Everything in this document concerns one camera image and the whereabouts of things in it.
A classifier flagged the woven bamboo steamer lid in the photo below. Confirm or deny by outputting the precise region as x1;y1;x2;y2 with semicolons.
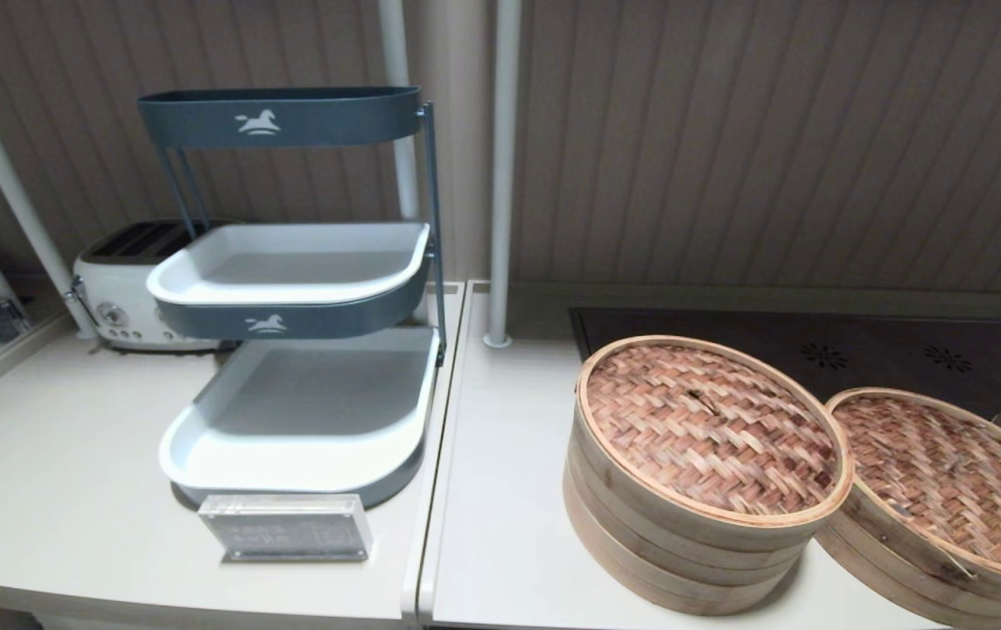
575;334;856;554

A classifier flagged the tall bamboo steamer basket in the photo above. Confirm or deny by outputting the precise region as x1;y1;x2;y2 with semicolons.
562;437;825;617

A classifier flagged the right bamboo steamer with lid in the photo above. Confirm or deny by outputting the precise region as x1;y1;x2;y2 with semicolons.
824;388;1001;605

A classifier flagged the straight white pole with foot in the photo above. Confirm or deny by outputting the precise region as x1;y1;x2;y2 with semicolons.
483;0;524;348

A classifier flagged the grey tray with horse logo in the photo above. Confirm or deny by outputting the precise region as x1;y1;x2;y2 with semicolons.
145;222;433;342

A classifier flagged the large white-lined grey tray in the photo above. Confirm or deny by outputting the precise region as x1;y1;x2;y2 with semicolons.
157;325;442;510

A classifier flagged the dark grey rack tray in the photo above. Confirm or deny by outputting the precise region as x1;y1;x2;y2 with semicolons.
136;86;424;150

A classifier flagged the white pole behind rack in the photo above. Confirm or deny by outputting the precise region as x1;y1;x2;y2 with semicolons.
378;0;431;325

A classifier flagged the clear acrylic sign holder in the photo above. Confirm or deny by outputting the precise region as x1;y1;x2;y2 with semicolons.
197;494;374;564

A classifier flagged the white retro toaster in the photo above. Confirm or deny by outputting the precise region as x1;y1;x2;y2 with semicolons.
70;219;243;353

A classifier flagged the black glass induction cooktop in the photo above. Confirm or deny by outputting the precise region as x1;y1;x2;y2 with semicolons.
569;306;1001;421

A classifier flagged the long slanted white pole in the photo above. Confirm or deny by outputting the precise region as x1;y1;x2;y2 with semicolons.
0;17;99;340

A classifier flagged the dark grey rack frame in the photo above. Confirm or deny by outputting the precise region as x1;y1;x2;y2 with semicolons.
156;101;450;368

